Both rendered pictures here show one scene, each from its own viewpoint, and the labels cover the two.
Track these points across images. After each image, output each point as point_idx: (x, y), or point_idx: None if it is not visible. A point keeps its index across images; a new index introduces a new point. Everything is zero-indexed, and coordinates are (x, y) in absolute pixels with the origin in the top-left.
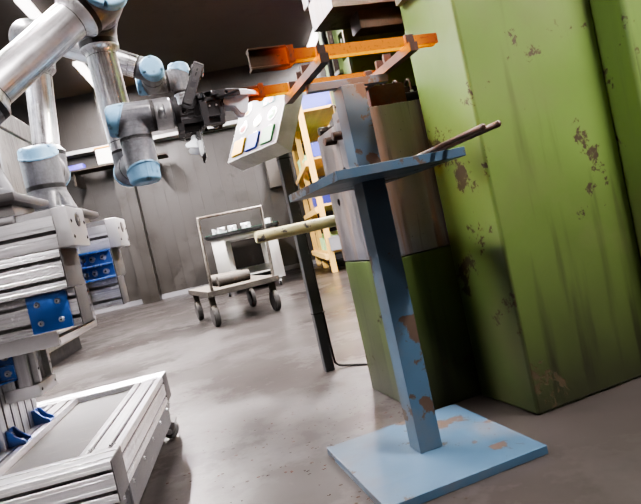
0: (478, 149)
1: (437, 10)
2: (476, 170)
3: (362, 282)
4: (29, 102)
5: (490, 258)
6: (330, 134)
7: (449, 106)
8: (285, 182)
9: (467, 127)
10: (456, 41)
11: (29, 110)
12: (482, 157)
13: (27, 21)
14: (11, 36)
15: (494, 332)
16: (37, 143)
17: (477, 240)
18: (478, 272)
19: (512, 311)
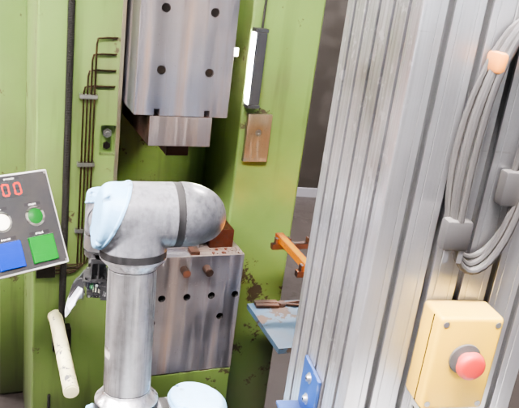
0: (280, 278)
1: (282, 183)
2: (272, 290)
3: (161, 393)
4: (150, 323)
5: (259, 343)
6: (174, 262)
7: (263, 245)
8: None
9: (276, 262)
10: (291, 210)
11: (146, 337)
12: (281, 282)
13: (220, 199)
14: (211, 226)
15: (240, 389)
16: (149, 390)
17: (251, 333)
18: (242, 353)
19: (265, 372)
